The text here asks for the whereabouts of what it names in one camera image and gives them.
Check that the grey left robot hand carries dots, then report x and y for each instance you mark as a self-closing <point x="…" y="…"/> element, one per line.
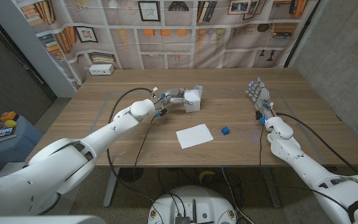
<point x="174" y="96"/>

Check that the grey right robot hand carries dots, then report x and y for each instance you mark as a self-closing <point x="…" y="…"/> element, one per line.
<point x="262" y="96"/>

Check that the white milk carton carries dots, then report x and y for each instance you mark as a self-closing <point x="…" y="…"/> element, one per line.
<point x="194" y="101"/>

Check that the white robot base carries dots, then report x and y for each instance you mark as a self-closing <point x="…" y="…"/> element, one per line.
<point x="194" y="202"/>

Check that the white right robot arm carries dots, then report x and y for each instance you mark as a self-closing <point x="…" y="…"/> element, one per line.
<point x="306" y="168"/>

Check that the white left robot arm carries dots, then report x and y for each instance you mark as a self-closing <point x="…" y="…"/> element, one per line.
<point x="73" y="158"/>

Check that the small blue block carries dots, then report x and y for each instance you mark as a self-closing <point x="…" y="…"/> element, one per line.
<point x="225" y="130"/>

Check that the white paper sheet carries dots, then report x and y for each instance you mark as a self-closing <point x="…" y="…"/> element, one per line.
<point x="194" y="136"/>

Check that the printed bookshelf backdrop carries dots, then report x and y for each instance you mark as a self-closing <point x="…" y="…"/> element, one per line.
<point x="172" y="43"/>

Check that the black backdrop stand pole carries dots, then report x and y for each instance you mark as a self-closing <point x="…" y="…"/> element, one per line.
<point x="301" y="34"/>

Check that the white power strip box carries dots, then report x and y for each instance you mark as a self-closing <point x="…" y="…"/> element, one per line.
<point x="101" y="69"/>

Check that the yellow object under table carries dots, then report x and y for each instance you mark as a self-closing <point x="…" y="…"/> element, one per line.
<point x="206" y="174"/>

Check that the white table leg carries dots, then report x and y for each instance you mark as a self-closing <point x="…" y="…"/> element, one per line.
<point x="272" y="189"/>
<point x="110" y="189"/>

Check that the blue grey stool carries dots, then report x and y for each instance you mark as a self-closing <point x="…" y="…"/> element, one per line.
<point x="17" y="146"/>

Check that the yellow toy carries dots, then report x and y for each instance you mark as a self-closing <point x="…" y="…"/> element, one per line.
<point x="10" y="123"/>

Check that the orange toy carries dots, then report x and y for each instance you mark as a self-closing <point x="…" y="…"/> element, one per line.
<point x="8" y="116"/>

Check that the colourful phone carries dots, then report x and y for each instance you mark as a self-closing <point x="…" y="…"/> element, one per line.
<point x="1" y="133"/>

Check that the white floor board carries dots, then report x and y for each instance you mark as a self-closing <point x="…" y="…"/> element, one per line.
<point x="9" y="169"/>

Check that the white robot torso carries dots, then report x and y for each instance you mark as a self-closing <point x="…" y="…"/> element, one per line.
<point x="42" y="220"/>

